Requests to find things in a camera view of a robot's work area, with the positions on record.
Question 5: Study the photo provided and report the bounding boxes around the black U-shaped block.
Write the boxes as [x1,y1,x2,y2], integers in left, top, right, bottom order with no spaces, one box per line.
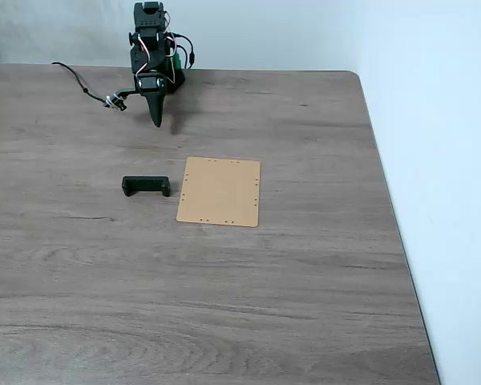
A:
[121,175,172,199]

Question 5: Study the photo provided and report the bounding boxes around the tan board with holes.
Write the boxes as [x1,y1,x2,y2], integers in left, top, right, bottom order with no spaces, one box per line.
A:
[175,156,262,229]

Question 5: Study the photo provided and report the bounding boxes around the small camera on bracket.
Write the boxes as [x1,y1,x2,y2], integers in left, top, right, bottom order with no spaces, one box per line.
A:
[103,85,139,113]

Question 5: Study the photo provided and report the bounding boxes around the black power cable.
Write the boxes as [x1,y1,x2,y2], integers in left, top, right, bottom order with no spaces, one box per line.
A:
[169,33,197,70]

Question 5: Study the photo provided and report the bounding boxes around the black camera cable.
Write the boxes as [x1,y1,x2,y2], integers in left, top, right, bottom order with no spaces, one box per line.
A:
[51,60,110,107]

